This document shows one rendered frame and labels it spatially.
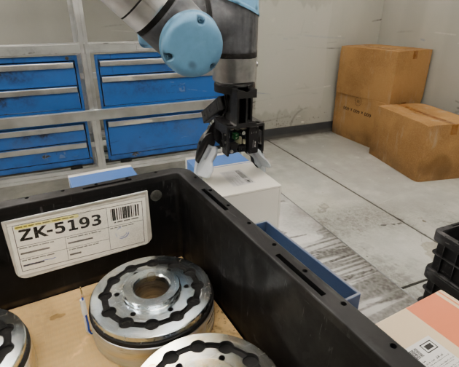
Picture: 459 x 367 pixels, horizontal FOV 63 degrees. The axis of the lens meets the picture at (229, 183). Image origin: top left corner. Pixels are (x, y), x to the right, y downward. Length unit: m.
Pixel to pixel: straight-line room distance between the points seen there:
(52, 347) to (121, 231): 0.11
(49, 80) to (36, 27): 0.88
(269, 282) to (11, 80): 1.90
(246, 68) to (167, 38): 0.21
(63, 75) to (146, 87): 0.40
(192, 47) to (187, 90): 1.71
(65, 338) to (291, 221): 0.50
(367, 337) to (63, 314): 0.27
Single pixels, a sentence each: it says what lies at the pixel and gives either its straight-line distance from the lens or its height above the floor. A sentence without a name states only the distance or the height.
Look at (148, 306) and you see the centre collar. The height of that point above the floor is 0.87.
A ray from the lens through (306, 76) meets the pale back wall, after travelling 3.56.
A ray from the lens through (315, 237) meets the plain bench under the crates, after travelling 0.71.
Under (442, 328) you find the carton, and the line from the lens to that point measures 0.48.
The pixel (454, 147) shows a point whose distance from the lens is 2.96.
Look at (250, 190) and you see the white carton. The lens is 0.66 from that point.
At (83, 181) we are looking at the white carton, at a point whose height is 0.79.
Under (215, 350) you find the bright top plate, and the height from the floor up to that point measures 0.86.
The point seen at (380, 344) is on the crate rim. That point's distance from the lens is 0.21.
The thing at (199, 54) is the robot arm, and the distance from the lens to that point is 0.47.
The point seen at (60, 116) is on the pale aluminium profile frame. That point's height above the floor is 0.60.
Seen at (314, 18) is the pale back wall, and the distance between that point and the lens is 3.54.
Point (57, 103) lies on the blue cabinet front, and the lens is 2.09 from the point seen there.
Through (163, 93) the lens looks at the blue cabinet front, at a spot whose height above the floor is 0.66.
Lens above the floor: 1.08
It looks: 25 degrees down
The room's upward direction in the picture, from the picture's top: straight up
